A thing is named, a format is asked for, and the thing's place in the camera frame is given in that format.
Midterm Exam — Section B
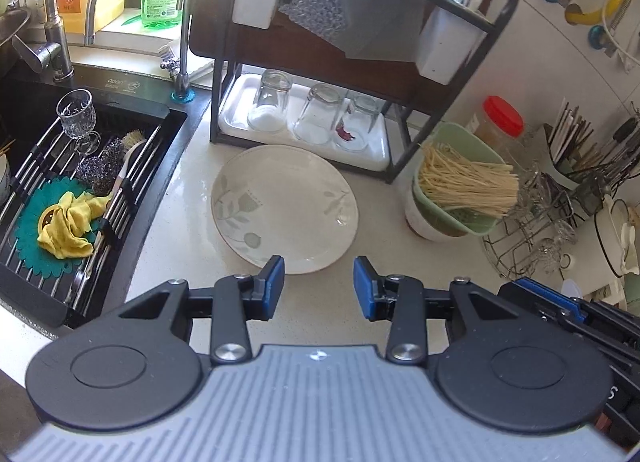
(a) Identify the bunch of chopsticks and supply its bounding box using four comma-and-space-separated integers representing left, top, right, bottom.
547, 102, 640, 178

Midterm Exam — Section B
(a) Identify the crystal cut wine glass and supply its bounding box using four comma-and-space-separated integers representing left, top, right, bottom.
56, 88, 101, 155

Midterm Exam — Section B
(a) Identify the clear glass goblet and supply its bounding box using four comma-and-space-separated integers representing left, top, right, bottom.
527, 227, 576, 275
515, 162, 566, 223

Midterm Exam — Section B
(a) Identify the white bowl with red base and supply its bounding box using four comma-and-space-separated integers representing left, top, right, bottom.
404, 177, 468, 242

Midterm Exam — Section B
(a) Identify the metal wire cup rack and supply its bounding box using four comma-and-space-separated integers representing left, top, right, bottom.
482, 167, 586, 285

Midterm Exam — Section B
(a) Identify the white handled dish brush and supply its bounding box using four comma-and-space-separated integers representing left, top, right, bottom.
107, 128, 149, 199

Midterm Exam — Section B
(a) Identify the roll-up sink drying rack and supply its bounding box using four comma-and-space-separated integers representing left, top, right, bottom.
0, 114, 166, 314

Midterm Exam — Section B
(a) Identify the dark brown cutting board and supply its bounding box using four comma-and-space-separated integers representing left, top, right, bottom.
189, 0, 443, 104

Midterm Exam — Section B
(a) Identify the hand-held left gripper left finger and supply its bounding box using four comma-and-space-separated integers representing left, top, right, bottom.
102, 255, 287, 367

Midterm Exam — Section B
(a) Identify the green white chopstick holder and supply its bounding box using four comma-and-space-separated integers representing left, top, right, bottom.
542, 122, 621, 218

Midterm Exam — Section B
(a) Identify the clear drinking glass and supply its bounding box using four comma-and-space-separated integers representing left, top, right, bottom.
247, 69, 293, 133
292, 83, 344, 145

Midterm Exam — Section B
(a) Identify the leaf pattern white plate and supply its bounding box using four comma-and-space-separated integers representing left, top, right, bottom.
211, 144, 359, 276

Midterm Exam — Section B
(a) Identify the teal flower shaped mat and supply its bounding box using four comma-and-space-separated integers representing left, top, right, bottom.
11, 177, 108, 275

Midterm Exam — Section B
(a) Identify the steel wool scrubber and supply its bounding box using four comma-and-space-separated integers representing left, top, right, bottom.
75, 154, 117, 195
101, 137, 128, 168

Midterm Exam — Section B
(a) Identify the chrome mixer faucet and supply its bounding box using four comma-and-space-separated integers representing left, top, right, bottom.
10, 0, 76, 83

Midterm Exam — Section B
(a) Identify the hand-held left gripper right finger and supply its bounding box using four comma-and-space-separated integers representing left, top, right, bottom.
352, 256, 526, 367

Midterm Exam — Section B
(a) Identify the chrome gooseneck faucet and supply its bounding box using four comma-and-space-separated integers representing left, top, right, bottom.
84, 0, 196, 105

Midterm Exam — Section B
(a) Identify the black kitchen sink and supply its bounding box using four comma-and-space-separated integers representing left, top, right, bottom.
0, 62, 189, 330

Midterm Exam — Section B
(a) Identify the yellow cleaning cloth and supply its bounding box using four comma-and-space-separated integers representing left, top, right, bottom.
37, 190, 112, 259

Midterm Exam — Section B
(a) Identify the bundle of dry noodles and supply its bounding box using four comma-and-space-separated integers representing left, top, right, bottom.
419, 142, 521, 219

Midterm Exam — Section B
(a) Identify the clear glass with red print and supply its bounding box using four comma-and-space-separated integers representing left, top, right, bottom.
334, 94, 384, 153

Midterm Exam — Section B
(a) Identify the red lid plastic jar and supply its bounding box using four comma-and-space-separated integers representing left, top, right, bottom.
470, 95, 526, 163

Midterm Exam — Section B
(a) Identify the white soy milk maker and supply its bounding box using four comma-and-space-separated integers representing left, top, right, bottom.
592, 196, 640, 279

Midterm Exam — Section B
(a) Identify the grey textured cloth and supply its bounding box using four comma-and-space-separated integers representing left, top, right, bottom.
277, 0, 473, 63

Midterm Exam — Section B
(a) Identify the green plastic colander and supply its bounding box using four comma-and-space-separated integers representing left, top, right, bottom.
412, 122, 521, 239

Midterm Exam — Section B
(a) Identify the white drip tray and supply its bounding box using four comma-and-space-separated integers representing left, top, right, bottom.
218, 73, 391, 170

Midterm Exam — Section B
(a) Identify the black metal dish rack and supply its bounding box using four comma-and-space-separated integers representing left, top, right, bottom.
187, 0, 521, 185

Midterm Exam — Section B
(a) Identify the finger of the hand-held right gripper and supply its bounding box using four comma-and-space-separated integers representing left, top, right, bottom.
497, 278, 590, 332

